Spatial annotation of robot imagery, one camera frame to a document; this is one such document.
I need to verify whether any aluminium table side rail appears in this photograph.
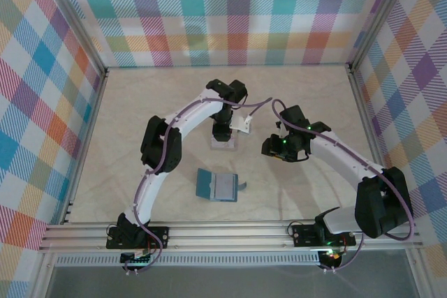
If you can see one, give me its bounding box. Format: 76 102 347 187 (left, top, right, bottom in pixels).
59 67 110 225
347 64 402 221

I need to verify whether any clear plastic card sleeve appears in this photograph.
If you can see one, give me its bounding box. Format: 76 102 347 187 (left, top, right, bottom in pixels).
210 133 239 151

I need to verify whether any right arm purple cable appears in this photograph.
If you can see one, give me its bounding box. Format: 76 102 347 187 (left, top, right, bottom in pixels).
272 98 416 243

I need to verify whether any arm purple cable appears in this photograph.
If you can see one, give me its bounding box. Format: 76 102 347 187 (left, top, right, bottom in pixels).
272 98 416 243
134 97 273 232

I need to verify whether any aluminium frame leg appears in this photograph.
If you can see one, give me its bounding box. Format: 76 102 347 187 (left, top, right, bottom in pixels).
406 248 434 298
29 252 57 298

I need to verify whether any orange lit controller board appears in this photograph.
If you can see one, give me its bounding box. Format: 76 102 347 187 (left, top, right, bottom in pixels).
319 247 346 264

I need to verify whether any aluminium mounting rail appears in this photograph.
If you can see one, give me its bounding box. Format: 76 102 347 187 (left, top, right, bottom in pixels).
38 221 425 253

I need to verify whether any slotted grey cable duct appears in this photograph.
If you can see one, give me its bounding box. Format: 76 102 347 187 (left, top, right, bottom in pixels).
55 254 322 267

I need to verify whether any aluminium frame post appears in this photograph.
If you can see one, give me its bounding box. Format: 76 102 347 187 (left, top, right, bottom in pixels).
347 0 418 74
34 0 110 75

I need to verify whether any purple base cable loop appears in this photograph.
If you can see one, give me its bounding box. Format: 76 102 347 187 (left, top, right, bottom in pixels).
122 230 163 276
320 231 366 275

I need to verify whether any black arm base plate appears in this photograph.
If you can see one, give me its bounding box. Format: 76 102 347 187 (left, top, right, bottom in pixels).
105 226 170 251
291 223 357 248

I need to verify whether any green lit controller board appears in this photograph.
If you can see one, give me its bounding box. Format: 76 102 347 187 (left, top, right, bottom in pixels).
120 247 154 266

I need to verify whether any blue card holder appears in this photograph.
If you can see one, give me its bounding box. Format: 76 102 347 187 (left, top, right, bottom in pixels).
194 167 250 204

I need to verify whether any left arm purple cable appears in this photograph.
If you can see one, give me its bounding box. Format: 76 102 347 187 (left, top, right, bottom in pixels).
134 97 273 232

